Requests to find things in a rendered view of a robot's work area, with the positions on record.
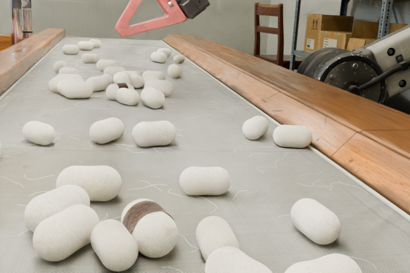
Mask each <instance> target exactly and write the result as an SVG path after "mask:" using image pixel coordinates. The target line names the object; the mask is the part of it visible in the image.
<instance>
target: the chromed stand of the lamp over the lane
mask: <svg viewBox="0 0 410 273"><path fill-rule="evenodd" d="M21 8H22V12H21ZM10 19H11V36H12V46H13V45H15V44H17V43H19V42H21V41H23V40H25V39H27V38H29V37H31V36H32V33H33V31H32V6H31V0H10ZM22 27H23V31H22Z"/></svg>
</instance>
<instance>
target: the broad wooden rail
mask: <svg viewBox="0 0 410 273"><path fill-rule="evenodd" d="M162 41H163V42H165V43H166V44H167V45H169V46H170V47H172V48H173V49H175V50H176V51H178V52H179V53H180V54H182V55H183V56H184V57H186V58H187V59H189V60H190V61H191V62H193V63H194V64H196V65H197V66H199V67H200V68H201V69H203V70H205V72H207V73H209V74H210V75H211V76H213V77H214V78H216V79H217V80H219V81H220V82H221V83H223V84H224V85H226V86H227V87H228V88H230V89H231V90H232V91H234V92H235V93H237V94H238V95H239V96H241V97H243V98H244V99H245V100H247V101H248V102H249V103H251V104H253V105H254V106H255V107H257V108H258V109H259V110H261V111H262V112H264V113H265V114H266V115H268V116H269V117H271V118H272V119H274V120H275V121H276V122H278V123H279V124H280V125H291V126H305V127H307V128H308V129H309V130H310V131H311V132H312V142H311V143H310V146H312V147H313V148H314V149H316V150H318V151H319V152H320V153H322V154H323V155H324V156H326V157H328V158H329V159H330V160H332V161H333V162H334V163H336V164H337V165H339V166H340V167H341V168H343V169H344V170H346V171H347V172H349V173H350V174H351V175H353V176H354V177H356V178H357V179H358V180H360V181H361V182H363V183H364V184H366V185H367V186H368V187H370V188H371V189H372V190H374V191H376V192H377V193H378V194H380V195H381V196H383V197H384V198H385V199H387V200H388V201H389V202H391V203H393V204H394V205H395V206H397V207H398V208H399V209H401V210H402V211H404V212H405V213H407V214H408V215H410V115H409V114H406V113H403V112H401V111H398V110H396V109H393V108H390V107H387V106H385V105H382V104H379V103H377V102H374V101H371V100H369V99H366V98H364V97H361V96H358V95H356V94H353V93H350V92H348V91H345V90H342V89H340V88H337V87H334V86H332V85H329V84H327V83H324V82H321V81H319V80H316V79H313V78H311V77H308V76H305V75H302V74H300V73H297V72H295V71H292V70H289V69H286V68H283V67H282V66H279V65H276V64H274V63H270V62H268V61H265V60H262V59H260V58H257V57H255V56H252V55H249V54H246V53H244V52H241V51H238V50H236V49H233V48H230V47H228V46H225V45H223V44H220V43H217V42H215V41H212V40H209V39H207V38H204V37H201V36H199V35H196V34H168V35H167V36H166V37H165V38H164V39H163V40H162Z"/></svg>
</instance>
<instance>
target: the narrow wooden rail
mask: <svg viewBox="0 0 410 273"><path fill-rule="evenodd" d="M64 37H65V29H56V28H47V29H45V30H43V31H41V32H39V33H37V34H35V35H33V36H31V37H29V38H27V39H25V40H23V41H21V42H19V43H17V44H15V45H13V46H11V47H9V48H7V49H5V50H2V51H0V97H1V96H2V95H3V94H4V93H5V92H6V91H7V90H8V89H9V88H10V87H11V86H12V85H13V84H15V83H16V82H17V81H18V80H19V79H20V78H21V77H22V76H23V75H25V74H26V73H27V72H28V71H29V70H30V69H31V68H32V67H33V66H34V65H35V64H36V63H37V62H38V61H39V60H41V59H42V58H43V57H44V56H45V55H46V54H47V53H48V52H49V51H50V50H51V49H52V48H53V47H54V46H55V45H57V44H58V43H59V42H60V41H61V40H62V39H63V38H64Z"/></svg>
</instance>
